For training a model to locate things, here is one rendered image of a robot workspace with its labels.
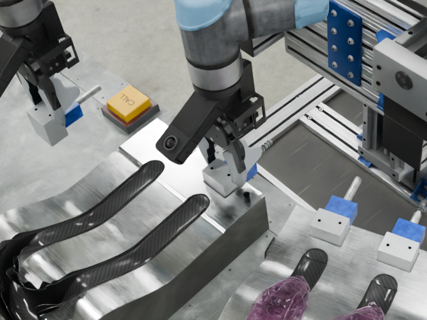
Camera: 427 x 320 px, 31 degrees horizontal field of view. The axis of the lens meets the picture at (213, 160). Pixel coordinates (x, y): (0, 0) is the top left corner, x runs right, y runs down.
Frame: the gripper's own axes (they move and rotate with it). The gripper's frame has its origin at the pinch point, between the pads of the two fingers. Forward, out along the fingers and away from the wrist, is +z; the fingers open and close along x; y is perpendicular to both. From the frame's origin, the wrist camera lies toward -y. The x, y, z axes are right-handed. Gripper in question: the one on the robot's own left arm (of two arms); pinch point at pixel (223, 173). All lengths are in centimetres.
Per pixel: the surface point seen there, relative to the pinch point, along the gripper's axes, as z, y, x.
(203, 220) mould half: 2.0, -7.4, -3.0
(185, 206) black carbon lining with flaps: 2.2, -7.3, 1.4
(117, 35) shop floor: 91, 65, 140
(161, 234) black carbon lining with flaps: 2.8, -13.2, 0.5
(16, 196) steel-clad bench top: 10.7, -22.6, 32.1
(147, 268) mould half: 2.2, -18.9, -2.8
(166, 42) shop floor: 91, 74, 122
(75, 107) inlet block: -3.7, -8.1, 27.0
